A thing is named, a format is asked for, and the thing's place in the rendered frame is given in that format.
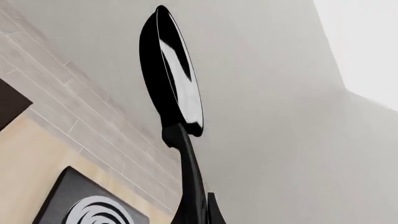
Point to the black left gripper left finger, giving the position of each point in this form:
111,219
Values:
179,218

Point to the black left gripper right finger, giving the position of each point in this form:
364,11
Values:
215,213

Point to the dark brown wooden cabinet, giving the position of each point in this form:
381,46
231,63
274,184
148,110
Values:
11,102

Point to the flat black stove plate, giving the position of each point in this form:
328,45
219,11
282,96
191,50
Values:
66,193

